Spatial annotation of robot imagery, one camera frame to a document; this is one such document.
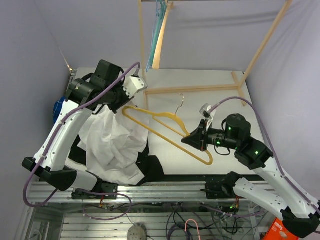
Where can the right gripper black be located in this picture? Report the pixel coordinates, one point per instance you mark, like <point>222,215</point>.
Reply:
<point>198,139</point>

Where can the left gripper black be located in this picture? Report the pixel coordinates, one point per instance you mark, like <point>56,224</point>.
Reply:
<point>126,99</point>

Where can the yellow plastic hanger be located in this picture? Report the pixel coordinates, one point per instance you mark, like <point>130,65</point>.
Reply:
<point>171,116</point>

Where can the white shirt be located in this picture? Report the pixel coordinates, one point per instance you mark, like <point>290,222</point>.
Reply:
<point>110,144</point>

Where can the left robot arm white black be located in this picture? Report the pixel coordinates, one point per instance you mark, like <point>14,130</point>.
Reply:
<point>110,86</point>

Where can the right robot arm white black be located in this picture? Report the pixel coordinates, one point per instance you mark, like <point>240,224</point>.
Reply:
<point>299,216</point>

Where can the light wooden hanger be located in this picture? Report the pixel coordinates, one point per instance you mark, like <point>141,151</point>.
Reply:
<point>158,50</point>

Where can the blue plaid shirt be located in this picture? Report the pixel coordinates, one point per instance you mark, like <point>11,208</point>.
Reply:
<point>58,108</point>

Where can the teal plastic hanger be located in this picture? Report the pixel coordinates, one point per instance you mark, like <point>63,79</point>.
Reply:
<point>161,8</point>

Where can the black garment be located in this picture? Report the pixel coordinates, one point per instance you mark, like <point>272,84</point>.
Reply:
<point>146,169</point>

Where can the grey perforated shoe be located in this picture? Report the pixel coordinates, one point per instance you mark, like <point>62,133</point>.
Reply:
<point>137,232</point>

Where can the orange box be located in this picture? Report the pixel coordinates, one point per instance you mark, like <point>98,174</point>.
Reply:
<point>277,231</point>

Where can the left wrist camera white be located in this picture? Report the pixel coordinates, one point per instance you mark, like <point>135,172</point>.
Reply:
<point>133,85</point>

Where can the aluminium frame rail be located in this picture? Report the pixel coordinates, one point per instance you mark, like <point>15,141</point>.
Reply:
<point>153,192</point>

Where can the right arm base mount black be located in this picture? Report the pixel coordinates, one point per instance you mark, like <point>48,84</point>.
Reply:
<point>217,190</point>

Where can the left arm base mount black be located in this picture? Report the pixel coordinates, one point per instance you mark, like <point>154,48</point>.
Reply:
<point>101,187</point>

